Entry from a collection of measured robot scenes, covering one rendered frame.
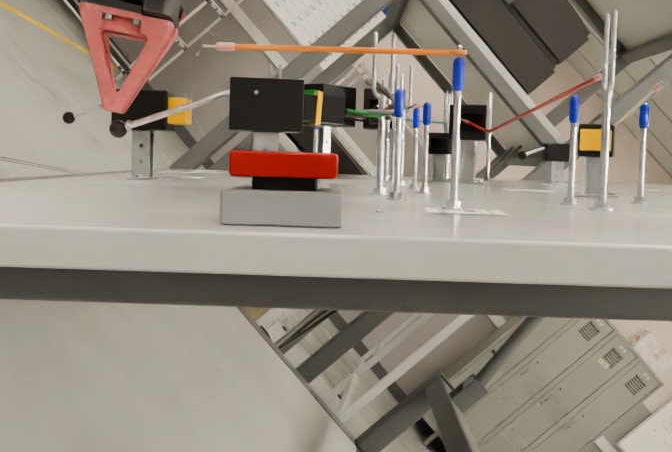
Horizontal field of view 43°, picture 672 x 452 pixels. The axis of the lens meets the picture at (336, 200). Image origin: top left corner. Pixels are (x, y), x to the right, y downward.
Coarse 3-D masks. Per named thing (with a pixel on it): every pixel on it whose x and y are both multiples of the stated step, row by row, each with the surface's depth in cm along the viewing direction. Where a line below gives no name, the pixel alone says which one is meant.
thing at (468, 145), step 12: (468, 108) 114; (480, 108) 114; (468, 120) 117; (480, 120) 117; (468, 132) 114; (480, 132) 114; (468, 144) 118; (468, 156) 118; (468, 168) 118; (468, 180) 119
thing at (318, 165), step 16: (240, 160) 39; (256, 160) 38; (272, 160) 38; (288, 160) 38; (304, 160) 38; (320, 160) 38; (336, 160) 39; (256, 176) 39; (272, 176) 39; (288, 176) 39; (304, 176) 39; (320, 176) 39; (336, 176) 39
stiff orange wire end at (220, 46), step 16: (224, 48) 55; (240, 48) 55; (256, 48) 55; (272, 48) 55; (288, 48) 55; (304, 48) 55; (320, 48) 55; (336, 48) 55; (352, 48) 55; (368, 48) 55; (384, 48) 55; (400, 48) 55
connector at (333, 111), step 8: (304, 96) 64; (312, 96) 65; (328, 96) 65; (304, 104) 65; (312, 104) 65; (328, 104) 65; (336, 104) 65; (344, 104) 65; (304, 112) 65; (312, 112) 65; (328, 112) 65; (336, 112) 65; (344, 112) 65; (304, 120) 65; (312, 120) 65; (328, 120) 65; (336, 120) 65
